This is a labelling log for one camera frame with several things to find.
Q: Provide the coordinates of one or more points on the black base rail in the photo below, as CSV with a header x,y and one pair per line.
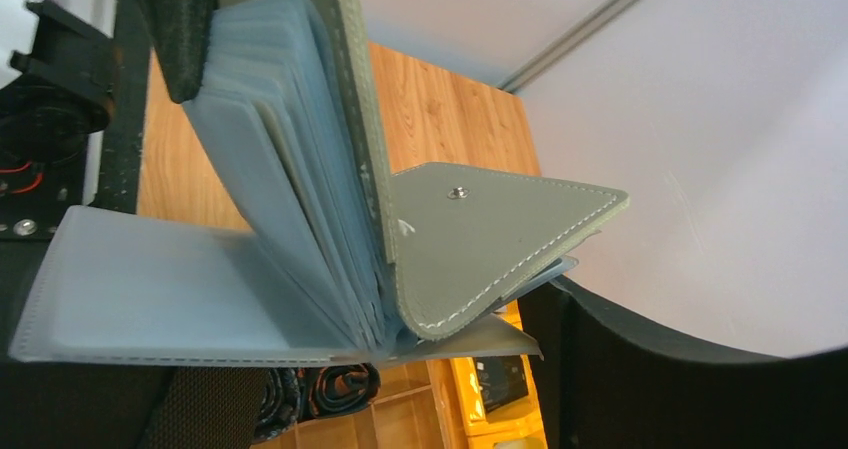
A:
x,y
36,196

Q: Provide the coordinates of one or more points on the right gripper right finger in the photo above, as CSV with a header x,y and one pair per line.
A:
x,y
611,378

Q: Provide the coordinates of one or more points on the rolled tie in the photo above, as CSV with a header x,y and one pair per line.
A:
x,y
280,407
337,391

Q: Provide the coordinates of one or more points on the yellow three-bin tray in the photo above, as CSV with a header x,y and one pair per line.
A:
x,y
515,425

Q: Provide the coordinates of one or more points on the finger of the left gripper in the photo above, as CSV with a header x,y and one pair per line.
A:
x,y
179,31

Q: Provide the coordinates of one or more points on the rolled tie middle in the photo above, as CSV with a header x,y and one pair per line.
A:
x,y
337,391

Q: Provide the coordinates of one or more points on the wooden compartment tray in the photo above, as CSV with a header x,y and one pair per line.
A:
x,y
415,408

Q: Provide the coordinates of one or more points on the grey card holder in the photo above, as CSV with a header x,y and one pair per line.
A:
x,y
342,261

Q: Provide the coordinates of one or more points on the rolled tie top left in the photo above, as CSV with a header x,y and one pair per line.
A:
x,y
280,407

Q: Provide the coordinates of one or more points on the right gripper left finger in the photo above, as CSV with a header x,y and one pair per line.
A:
x,y
64,405

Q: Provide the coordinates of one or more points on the black card wallet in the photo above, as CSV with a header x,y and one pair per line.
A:
x,y
501,381

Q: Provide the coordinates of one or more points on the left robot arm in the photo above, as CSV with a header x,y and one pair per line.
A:
x,y
59,74

